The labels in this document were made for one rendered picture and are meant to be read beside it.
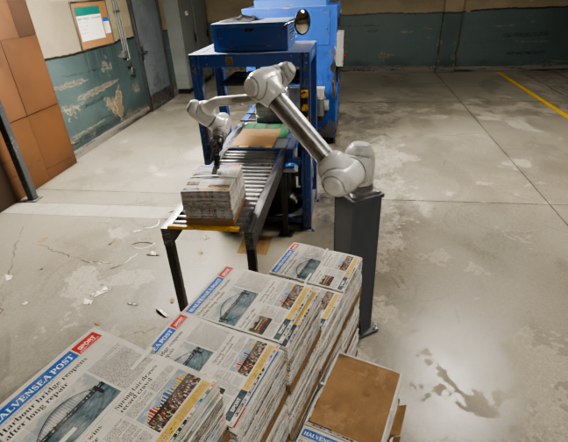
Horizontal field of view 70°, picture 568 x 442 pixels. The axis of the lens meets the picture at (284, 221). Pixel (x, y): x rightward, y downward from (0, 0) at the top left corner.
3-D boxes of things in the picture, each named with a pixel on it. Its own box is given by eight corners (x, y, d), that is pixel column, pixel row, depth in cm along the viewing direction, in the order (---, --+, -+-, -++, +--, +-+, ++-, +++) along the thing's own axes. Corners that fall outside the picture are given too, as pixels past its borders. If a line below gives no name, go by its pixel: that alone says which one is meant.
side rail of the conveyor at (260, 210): (254, 250, 234) (252, 232, 228) (245, 249, 235) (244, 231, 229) (287, 161, 348) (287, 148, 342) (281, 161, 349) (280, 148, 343)
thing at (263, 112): (284, 122, 406) (283, 96, 393) (255, 122, 411) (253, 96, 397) (289, 111, 438) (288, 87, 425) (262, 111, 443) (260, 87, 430)
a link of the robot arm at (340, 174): (372, 174, 202) (354, 192, 186) (351, 191, 213) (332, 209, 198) (273, 57, 203) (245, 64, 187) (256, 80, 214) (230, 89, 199)
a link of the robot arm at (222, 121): (222, 142, 255) (204, 131, 248) (226, 124, 263) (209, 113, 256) (231, 134, 248) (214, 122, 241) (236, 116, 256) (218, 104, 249)
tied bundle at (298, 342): (323, 336, 155) (323, 288, 144) (291, 398, 132) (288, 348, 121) (237, 310, 170) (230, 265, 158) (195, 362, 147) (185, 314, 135)
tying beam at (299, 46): (308, 66, 307) (308, 52, 302) (190, 67, 321) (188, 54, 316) (316, 52, 365) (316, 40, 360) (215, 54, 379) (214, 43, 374)
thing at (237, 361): (280, 345, 122) (280, 343, 121) (232, 429, 100) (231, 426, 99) (180, 313, 136) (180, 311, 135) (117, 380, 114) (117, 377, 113)
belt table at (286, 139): (293, 159, 346) (292, 148, 341) (219, 158, 356) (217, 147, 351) (301, 132, 406) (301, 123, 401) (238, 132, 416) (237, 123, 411)
